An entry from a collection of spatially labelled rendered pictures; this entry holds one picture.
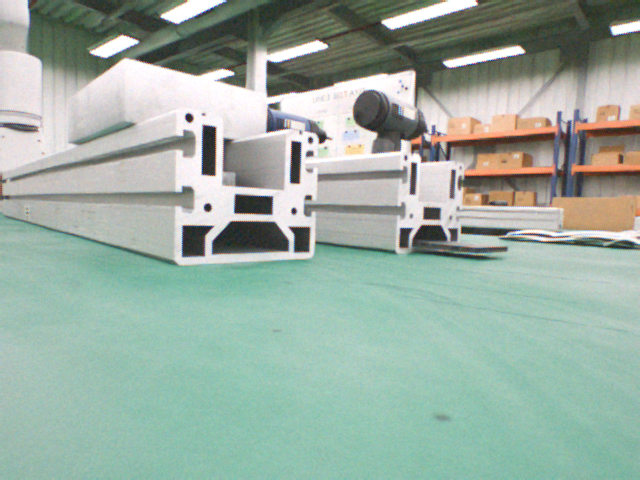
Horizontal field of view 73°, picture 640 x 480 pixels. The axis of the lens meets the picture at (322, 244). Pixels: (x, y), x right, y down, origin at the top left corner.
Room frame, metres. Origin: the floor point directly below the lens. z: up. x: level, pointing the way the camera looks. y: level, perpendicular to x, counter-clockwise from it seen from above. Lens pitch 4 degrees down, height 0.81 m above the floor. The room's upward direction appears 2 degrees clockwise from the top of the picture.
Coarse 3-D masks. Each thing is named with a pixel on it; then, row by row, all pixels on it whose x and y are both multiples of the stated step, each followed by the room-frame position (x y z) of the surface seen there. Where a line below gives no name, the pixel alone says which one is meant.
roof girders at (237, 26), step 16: (272, 0) 8.74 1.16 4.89; (288, 0) 8.52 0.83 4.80; (304, 0) 8.25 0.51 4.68; (320, 0) 7.92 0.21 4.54; (240, 16) 9.47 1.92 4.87; (272, 16) 8.81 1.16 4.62; (288, 16) 8.60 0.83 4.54; (208, 32) 10.22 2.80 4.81; (224, 32) 9.82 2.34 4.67; (240, 32) 9.45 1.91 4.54; (272, 32) 8.88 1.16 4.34; (160, 48) 11.56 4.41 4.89; (176, 48) 11.01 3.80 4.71; (192, 48) 10.50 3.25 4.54; (160, 64) 11.74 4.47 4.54
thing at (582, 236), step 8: (512, 232) 0.69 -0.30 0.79; (520, 232) 0.67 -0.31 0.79; (528, 232) 0.66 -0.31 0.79; (536, 232) 0.66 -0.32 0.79; (544, 232) 0.66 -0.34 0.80; (552, 232) 0.68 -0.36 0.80; (568, 232) 0.65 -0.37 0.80; (576, 232) 0.63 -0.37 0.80; (584, 232) 0.62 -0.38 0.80; (592, 232) 0.62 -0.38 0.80; (600, 232) 0.61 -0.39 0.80; (608, 232) 0.62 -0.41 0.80; (624, 232) 0.65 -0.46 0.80; (632, 232) 0.63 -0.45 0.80; (544, 240) 0.64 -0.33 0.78; (552, 240) 0.63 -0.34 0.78; (560, 240) 0.63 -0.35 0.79; (568, 240) 0.62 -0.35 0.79; (576, 240) 0.62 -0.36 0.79; (584, 240) 0.61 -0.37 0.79; (592, 240) 0.60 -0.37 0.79; (600, 240) 0.60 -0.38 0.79; (608, 240) 0.60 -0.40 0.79; (616, 240) 0.57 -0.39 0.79; (624, 240) 0.57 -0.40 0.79; (632, 240) 0.56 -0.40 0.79
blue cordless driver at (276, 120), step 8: (272, 112) 0.79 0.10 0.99; (280, 112) 0.81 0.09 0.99; (272, 120) 0.79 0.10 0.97; (280, 120) 0.80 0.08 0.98; (288, 120) 0.81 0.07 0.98; (296, 120) 0.83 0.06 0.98; (304, 120) 0.85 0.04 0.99; (312, 120) 0.88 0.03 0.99; (272, 128) 0.79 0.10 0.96; (280, 128) 0.80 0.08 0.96; (288, 128) 0.81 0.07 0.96; (296, 128) 0.83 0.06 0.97; (304, 128) 0.84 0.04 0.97; (312, 128) 0.86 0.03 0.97; (320, 128) 0.89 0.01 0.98; (320, 136) 0.88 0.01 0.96
